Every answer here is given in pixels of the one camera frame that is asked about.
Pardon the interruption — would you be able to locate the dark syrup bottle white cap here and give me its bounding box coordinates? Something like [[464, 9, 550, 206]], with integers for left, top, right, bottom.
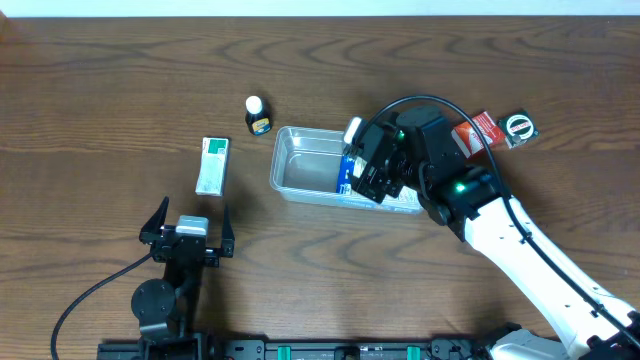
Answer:
[[245, 95, 272, 136]]

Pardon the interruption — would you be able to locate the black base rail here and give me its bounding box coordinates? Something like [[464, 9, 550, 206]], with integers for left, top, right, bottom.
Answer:
[[96, 333, 490, 360]]

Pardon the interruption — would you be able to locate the clear plastic container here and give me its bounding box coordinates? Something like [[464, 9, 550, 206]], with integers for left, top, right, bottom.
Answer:
[[270, 126, 423, 214]]

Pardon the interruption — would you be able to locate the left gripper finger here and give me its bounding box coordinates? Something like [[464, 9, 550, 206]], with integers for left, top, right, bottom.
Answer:
[[220, 207, 235, 258], [139, 196, 169, 245]]

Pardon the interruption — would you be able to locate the blue white medicine box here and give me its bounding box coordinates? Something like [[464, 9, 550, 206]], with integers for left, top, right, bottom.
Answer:
[[336, 156, 423, 214]]

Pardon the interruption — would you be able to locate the green white medicine box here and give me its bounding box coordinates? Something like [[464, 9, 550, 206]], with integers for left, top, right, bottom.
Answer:
[[195, 137, 230, 197]]

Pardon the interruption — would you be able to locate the left black cable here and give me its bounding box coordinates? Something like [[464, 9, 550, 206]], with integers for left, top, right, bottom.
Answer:
[[50, 252, 154, 360]]

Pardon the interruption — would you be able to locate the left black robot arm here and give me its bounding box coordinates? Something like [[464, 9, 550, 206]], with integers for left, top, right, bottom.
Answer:
[[131, 198, 235, 342]]

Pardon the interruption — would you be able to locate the red white medicine box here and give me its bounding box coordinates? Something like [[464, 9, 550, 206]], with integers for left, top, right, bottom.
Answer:
[[451, 111, 505, 158]]

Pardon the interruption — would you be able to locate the dark green square box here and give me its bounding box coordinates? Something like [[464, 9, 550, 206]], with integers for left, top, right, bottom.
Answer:
[[498, 109, 539, 149]]

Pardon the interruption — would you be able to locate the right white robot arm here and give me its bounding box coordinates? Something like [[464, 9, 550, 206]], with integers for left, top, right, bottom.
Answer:
[[343, 106, 639, 359]]

